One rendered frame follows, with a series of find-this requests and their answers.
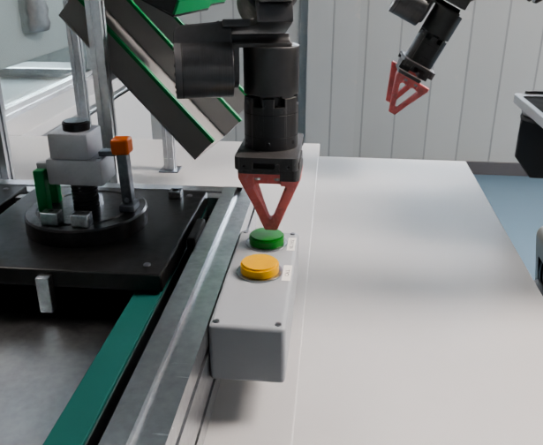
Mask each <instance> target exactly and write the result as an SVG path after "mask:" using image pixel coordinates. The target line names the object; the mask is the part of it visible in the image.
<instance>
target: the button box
mask: <svg viewBox="0 0 543 445"><path fill-rule="evenodd" d="M250 233H251V231H248V230H244V231H242V232H241V233H240V236H239V239H238V243H237V246H236V248H235V251H234V253H233V256H232V259H231V262H230V266H229V268H228V271H227V274H226V276H225V279H224V282H223V285H222V288H221V291H220V294H219V297H218V299H217V302H216V305H215V309H214V311H213V314H212V317H211V320H210V322H209V325H208V337H209V356H210V374H211V377H212V378H214V379H225V380H239V381H266V382H284V381H285V376H286V369H287V361H288V354H289V347H290V333H291V325H292V318H293V311H294V304H295V297H296V288H297V281H298V234H297V233H294V232H292V233H287V232H283V234H284V243H283V245H282V246H280V247H277V248H275V249H259V248H256V247H253V246H251V245H250V243H249V234H250ZM253 254H267V255H270V256H273V257H274V258H276V259H277V260H278V261H279V272H278V274H277V275H275V276H273V277H271V278H268V279H251V278H248V277H246V276H244V275H242V274H241V271H240V262H241V260H242V259H244V258H245V257H247V256H249V255H253Z"/></svg>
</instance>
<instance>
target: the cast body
mask: <svg viewBox="0 0 543 445"><path fill-rule="evenodd" d="M47 136H48V143H49V153H50V157H49V158H48V159H46V161H38V162H37V163H36V166H37V168H39V169H47V173H48V180H49V183H50V184H51V185H88V186H104V185H105V184H106V183H107V182H108V181H109V180H110V179H111V178H112V177H113V176H115V174H116V171H115V162H114V156H99V154H98V152H99V151H100V150H101V149H102V134H101V127H100V126H99V125H98V124H90V120H89V119H88V118H86V117H71V118H66V119H65V120H63V122H62V125H60V126H59V127H57V128H56V129H55V130H53V131H51V132H49V133H48V135H47Z"/></svg>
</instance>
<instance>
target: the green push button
mask: <svg viewBox="0 0 543 445"><path fill-rule="evenodd" d="M249 243H250V245H251V246H253V247H256V248H259V249H275V248H277V247H280V246H282V245H283V243H284V234H283V233H282V232H281V231H280V230H265V229H264V228H258V229H256V230H253V231H252V232H251V233H250V234H249Z"/></svg>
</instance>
